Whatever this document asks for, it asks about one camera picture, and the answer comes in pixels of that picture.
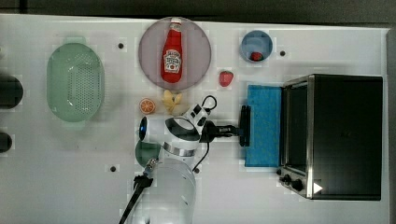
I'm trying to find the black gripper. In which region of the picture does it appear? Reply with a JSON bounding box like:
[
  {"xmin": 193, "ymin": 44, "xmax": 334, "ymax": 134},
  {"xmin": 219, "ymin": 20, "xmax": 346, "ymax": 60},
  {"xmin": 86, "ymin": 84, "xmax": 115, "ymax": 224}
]
[{"xmin": 200, "ymin": 120, "xmax": 239, "ymax": 143}]

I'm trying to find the black toaster oven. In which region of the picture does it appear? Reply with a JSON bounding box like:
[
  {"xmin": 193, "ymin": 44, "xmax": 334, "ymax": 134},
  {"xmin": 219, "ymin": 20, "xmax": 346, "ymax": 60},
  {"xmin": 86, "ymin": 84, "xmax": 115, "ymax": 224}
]
[{"xmin": 276, "ymin": 74, "xmax": 383, "ymax": 201}]

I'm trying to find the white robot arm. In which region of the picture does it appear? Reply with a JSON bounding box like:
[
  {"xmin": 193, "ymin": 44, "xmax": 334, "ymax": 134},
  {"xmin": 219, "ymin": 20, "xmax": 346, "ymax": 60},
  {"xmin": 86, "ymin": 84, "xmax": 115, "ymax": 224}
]
[{"xmin": 128, "ymin": 116, "xmax": 241, "ymax": 224}]

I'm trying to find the red plush strawberry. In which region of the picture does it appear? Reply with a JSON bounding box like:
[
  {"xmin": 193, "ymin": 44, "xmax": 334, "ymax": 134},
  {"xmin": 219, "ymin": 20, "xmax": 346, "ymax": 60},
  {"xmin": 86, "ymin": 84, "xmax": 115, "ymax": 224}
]
[{"xmin": 219, "ymin": 71, "xmax": 233, "ymax": 87}]

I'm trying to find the yellow plush banana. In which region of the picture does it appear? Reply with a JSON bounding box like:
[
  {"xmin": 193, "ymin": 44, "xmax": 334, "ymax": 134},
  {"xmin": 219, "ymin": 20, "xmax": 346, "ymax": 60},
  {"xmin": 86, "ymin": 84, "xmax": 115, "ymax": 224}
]
[{"xmin": 162, "ymin": 90, "xmax": 182, "ymax": 114}]

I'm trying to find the orange slice toy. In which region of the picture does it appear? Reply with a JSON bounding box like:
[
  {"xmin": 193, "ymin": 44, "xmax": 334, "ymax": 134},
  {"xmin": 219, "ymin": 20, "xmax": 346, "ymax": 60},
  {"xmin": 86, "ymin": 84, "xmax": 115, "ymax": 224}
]
[{"xmin": 139, "ymin": 98, "xmax": 156, "ymax": 115}]

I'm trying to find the green cup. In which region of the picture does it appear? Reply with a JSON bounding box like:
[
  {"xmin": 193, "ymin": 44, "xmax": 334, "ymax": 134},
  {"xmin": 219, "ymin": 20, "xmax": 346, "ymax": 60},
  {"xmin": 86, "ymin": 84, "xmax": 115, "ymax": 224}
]
[{"xmin": 135, "ymin": 141, "xmax": 161, "ymax": 167}]

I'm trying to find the red toy in bowl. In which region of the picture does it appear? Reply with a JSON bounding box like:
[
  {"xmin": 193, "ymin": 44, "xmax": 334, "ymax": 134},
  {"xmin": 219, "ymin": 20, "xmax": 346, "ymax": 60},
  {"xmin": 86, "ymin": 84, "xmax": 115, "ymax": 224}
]
[{"xmin": 250, "ymin": 51, "xmax": 264, "ymax": 62}]

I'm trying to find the grey round plate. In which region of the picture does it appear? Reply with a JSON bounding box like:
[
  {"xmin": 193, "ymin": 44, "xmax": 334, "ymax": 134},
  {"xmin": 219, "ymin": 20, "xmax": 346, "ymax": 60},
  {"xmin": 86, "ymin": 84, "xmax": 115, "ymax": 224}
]
[{"xmin": 138, "ymin": 18, "xmax": 211, "ymax": 91}]

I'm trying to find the red plush ketchup bottle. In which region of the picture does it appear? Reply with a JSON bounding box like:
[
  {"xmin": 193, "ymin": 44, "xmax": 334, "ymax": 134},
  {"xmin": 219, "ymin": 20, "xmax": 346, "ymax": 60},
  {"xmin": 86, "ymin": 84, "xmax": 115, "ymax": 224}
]
[{"xmin": 161, "ymin": 18, "xmax": 183, "ymax": 83}]

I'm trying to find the blue bowl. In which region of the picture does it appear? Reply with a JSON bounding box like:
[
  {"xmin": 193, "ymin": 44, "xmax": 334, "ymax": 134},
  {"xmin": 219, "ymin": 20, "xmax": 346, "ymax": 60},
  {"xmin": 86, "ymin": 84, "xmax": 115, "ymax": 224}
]
[{"xmin": 240, "ymin": 30, "xmax": 274, "ymax": 63}]

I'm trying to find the green perforated colander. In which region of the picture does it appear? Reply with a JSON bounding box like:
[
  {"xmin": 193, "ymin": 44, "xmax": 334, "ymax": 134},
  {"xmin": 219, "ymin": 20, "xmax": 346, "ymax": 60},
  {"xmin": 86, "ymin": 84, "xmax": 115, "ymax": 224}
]
[{"xmin": 47, "ymin": 36, "xmax": 105, "ymax": 129}]

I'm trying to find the black camera cable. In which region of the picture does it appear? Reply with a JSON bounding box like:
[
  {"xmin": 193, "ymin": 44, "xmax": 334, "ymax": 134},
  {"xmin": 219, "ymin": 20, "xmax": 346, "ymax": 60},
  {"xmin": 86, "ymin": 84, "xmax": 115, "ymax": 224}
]
[{"xmin": 201, "ymin": 94, "xmax": 219, "ymax": 114}]

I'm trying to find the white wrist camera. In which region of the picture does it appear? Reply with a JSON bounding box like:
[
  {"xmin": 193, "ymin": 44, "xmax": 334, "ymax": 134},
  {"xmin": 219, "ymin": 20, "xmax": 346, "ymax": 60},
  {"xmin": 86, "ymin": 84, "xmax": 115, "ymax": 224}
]
[{"xmin": 184, "ymin": 105, "xmax": 208, "ymax": 127}]

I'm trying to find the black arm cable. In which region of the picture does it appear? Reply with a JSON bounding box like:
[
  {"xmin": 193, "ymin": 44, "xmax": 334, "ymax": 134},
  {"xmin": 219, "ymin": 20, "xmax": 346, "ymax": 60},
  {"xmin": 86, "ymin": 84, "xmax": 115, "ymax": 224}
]
[{"xmin": 118, "ymin": 158, "xmax": 158, "ymax": 224}]

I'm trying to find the black cylinder post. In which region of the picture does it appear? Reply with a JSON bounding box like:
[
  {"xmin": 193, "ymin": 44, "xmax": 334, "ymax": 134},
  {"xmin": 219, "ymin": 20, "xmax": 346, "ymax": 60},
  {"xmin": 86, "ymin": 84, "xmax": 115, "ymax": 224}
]
[
  {"xmin": 0, "ymin": 133, "xmax": 12, "ymax": 153},
  {"xmin": 0, "ymin": 75, "xmax": 23, "ymax": 109}
]

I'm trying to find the black cylinder post lower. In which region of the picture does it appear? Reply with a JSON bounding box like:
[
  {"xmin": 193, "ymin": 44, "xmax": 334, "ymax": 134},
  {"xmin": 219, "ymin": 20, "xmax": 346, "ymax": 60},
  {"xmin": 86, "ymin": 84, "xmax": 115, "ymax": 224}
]
[{"xmin": 0, "ymin": 133, "xmax": 12, "ymax": 153}]

